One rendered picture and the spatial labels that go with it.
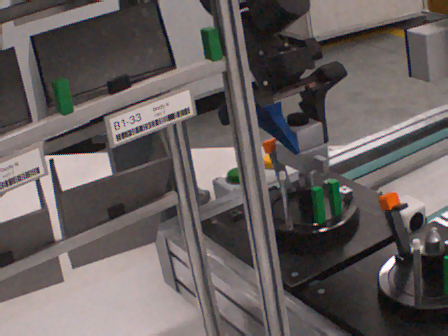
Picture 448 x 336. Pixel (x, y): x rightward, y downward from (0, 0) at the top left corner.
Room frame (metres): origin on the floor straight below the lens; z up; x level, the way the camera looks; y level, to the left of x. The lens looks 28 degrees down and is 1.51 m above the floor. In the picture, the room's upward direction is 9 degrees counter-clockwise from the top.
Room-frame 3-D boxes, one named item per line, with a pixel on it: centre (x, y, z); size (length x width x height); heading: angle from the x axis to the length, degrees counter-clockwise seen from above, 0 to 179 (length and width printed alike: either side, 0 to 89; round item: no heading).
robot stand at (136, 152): (1.28, 0.17, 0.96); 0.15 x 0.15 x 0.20; 70
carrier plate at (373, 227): (0.97, -0.07, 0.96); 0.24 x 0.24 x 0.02; 29
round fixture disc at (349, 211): (0.97, -0.07, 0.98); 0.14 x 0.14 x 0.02
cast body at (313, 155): (0.97, -0.08, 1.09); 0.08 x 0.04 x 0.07; 30
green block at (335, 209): (0.94, -0.11, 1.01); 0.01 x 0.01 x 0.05; 29
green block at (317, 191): (0.93, -0.08, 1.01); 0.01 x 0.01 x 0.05; 29
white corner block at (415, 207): (0.94, -0.21, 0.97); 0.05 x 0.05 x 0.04; 29
